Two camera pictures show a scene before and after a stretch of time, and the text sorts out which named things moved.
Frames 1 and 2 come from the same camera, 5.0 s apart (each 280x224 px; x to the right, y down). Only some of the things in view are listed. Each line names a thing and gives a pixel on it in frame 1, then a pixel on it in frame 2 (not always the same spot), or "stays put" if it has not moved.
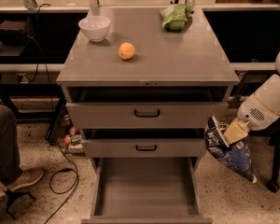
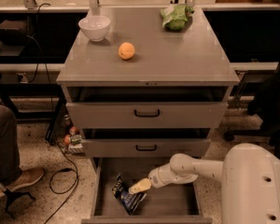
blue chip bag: x=237 y=156 to x=121 y=192
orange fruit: x=126 y=50 stays put
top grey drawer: x=144 y=107 stays put
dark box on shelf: x=12 y=33 stays put
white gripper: x=254 y=113 to x=158 y=176
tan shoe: x=25 y=177 stays put
